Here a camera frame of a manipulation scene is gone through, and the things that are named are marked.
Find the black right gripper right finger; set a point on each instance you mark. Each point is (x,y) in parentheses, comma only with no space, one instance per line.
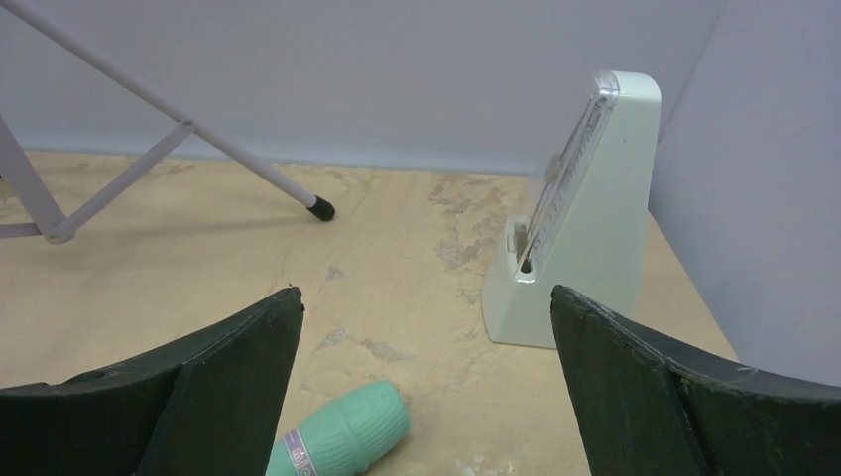
(649,404)

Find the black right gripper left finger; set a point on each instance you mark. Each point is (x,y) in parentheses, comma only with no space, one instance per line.
(208,403)

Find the lilac music stand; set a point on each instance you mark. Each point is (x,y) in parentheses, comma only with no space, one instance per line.
(64,89)

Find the mint green recorder case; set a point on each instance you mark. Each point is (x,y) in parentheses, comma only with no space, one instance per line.
(346,436)

